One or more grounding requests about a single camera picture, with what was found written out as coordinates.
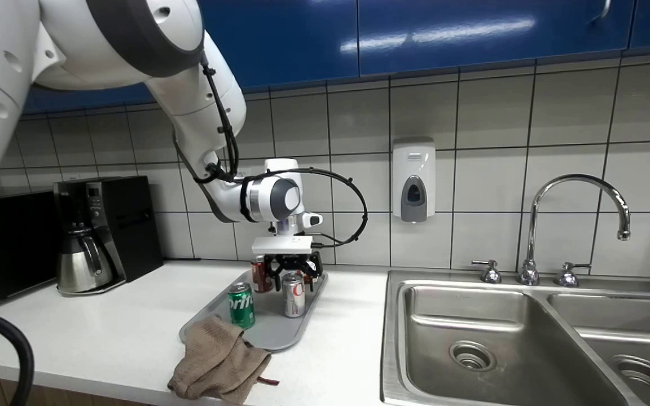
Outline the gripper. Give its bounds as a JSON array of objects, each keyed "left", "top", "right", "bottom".
[{"left": 263, "top": 254, "right": 324, "bottom": 293}]

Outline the silver soda can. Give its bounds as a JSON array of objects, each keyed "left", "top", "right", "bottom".
[{"left": 282, "top": 272, "right": 307, "bottom": 319}]

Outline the red soda can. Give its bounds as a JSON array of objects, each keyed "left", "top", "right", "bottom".
[{"left": 250, "top": 256, "right": 274, "bottom": 293}]

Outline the grey serving tray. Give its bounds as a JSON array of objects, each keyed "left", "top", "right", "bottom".
[{"left": 179, "top": 269, "right": 329, "bottom": 352}]

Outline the green soda can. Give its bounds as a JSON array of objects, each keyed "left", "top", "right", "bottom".
[{"left": 227, "top": 281, "right": 256, "bottom": 330}]

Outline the brown cloth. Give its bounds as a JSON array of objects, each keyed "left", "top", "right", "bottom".
[{"left": 168, "top": 315, "right": 281, "bottom": 405}]

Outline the white soap dispenser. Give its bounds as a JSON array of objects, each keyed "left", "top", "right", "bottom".
[{"left": 391, "top": 136, "right": 437, "bottom": 223}]

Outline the black coffee maker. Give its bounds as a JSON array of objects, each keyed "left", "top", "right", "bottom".
[{"left": 54, "top": 175, "right": 164, "bottom": 297}]

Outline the stainless steel double sink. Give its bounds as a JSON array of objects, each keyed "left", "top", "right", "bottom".
[{"left": 380, "top": 269, "right": 650, "bottom": 406}]

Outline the chrome tap lever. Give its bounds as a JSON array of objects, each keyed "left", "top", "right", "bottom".
[
  {"left": 553, "top": 262, "right": 592, "bottom": 288},
  {"left": 471, "top": 259, "right": 503, "bottom": 285}
]

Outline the chrome tap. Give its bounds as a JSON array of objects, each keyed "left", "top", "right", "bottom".
[{"left": 516, "top": 173, "right": 632, "bottom": 286}]

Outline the black microwave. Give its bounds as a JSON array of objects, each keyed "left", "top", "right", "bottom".
[{"left": 0, "top": 190, "right": 62, "bottom": 306}]

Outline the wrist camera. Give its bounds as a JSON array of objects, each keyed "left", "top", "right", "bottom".
[{"left": 251, "top": 235, "right": 315, "bottom": 256}]

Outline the blue wall cabinet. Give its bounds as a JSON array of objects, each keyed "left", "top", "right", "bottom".
[{"left": 23, "top": 0, "right": 650, "bottom": 116}]

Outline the cabinet door handle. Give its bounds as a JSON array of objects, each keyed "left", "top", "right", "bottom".
[{"left": 587, "top": 0, "right": 613, "bottom": 24}]

